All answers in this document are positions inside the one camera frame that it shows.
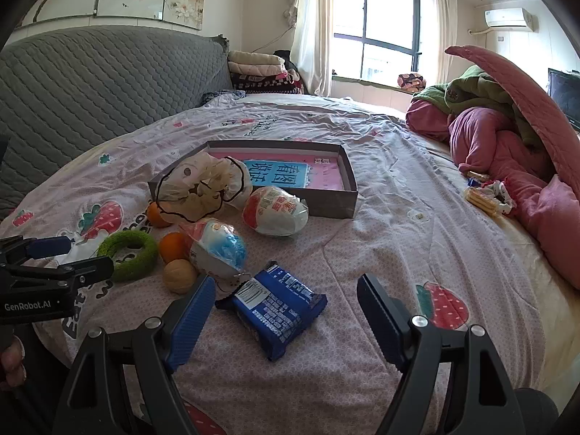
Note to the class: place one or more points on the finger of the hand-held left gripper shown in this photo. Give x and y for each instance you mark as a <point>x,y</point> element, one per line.
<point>45,247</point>
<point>86,268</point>

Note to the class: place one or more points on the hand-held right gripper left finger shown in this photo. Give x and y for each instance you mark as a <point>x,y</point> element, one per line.
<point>192,321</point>

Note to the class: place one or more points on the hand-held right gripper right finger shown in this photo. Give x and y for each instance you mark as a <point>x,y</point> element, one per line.
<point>378,312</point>

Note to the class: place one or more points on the round tan bun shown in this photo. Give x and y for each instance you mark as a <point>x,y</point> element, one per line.
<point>179,276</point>

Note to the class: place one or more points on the blue and red snack bag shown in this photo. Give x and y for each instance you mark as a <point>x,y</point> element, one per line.
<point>217,249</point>

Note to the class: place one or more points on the orange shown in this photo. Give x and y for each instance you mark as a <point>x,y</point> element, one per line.
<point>156,216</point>
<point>173,247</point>

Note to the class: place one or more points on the blue biscuit packet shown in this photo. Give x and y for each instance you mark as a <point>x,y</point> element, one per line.
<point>276,312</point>

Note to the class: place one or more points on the shallow grey cardboard box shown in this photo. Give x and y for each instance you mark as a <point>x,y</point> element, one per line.
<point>335,199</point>

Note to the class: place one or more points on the white bag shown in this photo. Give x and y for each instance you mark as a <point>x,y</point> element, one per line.
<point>204,190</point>

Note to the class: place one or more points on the red and white snack packet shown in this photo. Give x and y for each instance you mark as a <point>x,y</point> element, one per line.
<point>274,210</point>

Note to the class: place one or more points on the person's left hand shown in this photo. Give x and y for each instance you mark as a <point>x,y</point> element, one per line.
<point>11,358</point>

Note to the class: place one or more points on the strawberry print bedsheet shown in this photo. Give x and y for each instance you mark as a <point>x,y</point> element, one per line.
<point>385,244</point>

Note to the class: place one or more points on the pink and blue book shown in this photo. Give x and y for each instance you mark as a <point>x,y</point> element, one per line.
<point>326,174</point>

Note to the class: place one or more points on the yellow biscuit packet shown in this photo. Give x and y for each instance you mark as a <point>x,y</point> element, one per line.
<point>482,201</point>

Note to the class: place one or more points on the small blue packet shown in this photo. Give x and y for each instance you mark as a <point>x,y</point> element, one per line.
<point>473,182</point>

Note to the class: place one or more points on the grey quilted headboard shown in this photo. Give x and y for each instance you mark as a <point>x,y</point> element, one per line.
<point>90,86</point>

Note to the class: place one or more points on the snack packets near bedding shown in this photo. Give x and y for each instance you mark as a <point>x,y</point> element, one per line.
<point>498,189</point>

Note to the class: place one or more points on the pink quilt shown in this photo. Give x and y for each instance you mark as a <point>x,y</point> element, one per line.
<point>498,145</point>

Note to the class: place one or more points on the patterned cloth bundle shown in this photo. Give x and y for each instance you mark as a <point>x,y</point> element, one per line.
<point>411,81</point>

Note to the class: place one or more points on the green blanket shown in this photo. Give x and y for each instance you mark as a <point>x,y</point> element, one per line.
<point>475,88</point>

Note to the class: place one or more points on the dark checkered folded blanket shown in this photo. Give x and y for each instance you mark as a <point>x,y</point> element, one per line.
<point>267,85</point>

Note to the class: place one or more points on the pink folded blanket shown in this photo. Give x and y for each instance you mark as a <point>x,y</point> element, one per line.
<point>258,70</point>

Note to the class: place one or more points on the pink quilted cover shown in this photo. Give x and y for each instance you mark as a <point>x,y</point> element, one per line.
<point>525,95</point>

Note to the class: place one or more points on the cream folded blanket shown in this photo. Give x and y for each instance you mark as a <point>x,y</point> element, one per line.
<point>253,57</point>

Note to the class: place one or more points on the black bag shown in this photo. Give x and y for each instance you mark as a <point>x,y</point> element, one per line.
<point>284,60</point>

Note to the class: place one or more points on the dark framed window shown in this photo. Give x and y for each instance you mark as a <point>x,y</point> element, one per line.
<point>385,40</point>

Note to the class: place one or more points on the black television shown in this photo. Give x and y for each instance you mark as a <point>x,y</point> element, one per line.
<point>564,97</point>

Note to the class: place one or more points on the cream curtain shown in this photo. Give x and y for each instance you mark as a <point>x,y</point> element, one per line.
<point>312,31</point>
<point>439,27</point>

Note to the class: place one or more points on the white air conditioner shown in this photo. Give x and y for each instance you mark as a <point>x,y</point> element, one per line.
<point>507,18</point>

